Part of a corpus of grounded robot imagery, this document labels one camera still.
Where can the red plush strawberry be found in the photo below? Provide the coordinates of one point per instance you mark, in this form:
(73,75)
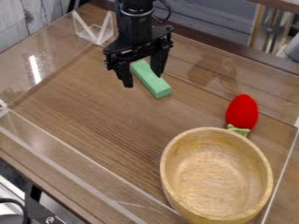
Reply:
(242,114)

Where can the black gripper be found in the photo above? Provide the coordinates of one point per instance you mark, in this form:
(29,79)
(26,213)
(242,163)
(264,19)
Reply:
(122,52)

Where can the green rectangular block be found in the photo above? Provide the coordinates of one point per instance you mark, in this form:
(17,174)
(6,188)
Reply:
(157,85)

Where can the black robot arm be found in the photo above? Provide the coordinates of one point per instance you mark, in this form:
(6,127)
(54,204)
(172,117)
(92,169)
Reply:
(144,37)

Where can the clear acrylic corner bracket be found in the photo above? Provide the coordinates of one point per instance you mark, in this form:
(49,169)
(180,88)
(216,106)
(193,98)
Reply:
(97,34)

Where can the gold metal chair frame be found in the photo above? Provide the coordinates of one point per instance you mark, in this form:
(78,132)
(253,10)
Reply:
(281,7)

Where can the wooden bowl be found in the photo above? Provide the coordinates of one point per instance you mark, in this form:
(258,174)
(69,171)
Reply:
(217,176)

